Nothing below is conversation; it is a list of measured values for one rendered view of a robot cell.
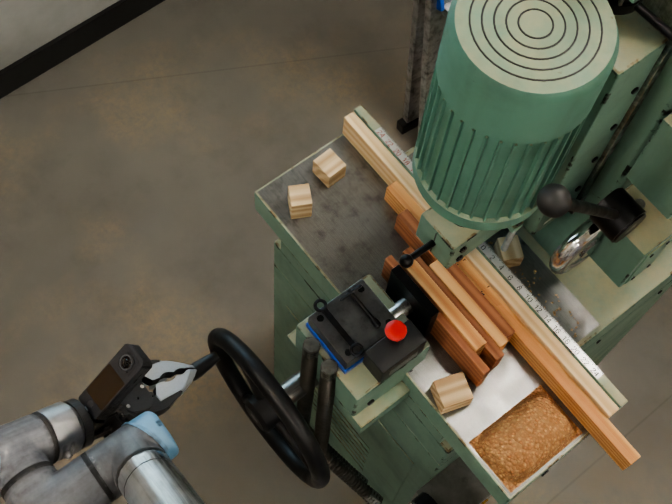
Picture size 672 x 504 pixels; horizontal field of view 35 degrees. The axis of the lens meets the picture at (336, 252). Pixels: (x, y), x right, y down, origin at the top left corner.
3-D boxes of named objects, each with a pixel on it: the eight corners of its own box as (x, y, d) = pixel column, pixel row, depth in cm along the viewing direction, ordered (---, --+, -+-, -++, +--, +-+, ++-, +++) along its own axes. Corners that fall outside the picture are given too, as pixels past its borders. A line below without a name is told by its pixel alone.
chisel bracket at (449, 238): (412, 239, 153) (420, 213, 145) (485, 187, 157) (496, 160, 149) (446, 276, 151) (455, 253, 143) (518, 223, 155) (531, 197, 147)
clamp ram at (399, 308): (353, 315, 156) (358, 293, 148) (392, 287, 158) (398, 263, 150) (392, 361, 153) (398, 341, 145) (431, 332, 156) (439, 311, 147)
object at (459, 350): (380, 275, 159) (384, 258, 154) (387, 270, 160) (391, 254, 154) (476, 387, 153) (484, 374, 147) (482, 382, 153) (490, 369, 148)
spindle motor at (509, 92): (383, 156, 134) (412, 6, 105) (486, 86, 139) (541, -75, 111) (474, 258, 129) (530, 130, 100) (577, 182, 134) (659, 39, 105)
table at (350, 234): (204, 239, 167) (202, 223, 161) (355, 139, 175) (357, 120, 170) (453, 551, 149) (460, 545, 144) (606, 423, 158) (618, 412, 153)
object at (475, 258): (341, 133, 169) (343, 117, 164) (351, 126, 169) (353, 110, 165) (599, 425, 152) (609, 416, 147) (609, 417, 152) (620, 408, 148)
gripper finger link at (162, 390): (185, 386, 163) (136, 408, 157) (197, 364, 160) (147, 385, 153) (196, 401, 162) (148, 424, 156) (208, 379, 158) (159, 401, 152)
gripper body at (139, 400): (120, 395, 160) (50, 424, 152) (135, 361, 154) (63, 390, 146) (147, 434, 157) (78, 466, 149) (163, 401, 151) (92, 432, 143)
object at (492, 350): (398, 265, 160) (402, 251, 156) (406, 259, 161) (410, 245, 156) (489, 371, 154) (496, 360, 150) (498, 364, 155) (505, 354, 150)
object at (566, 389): (383, 199, 165) (386, 187, 161) (393, 192, 165) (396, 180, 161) (622, 471, 149) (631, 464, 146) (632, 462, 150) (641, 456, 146)
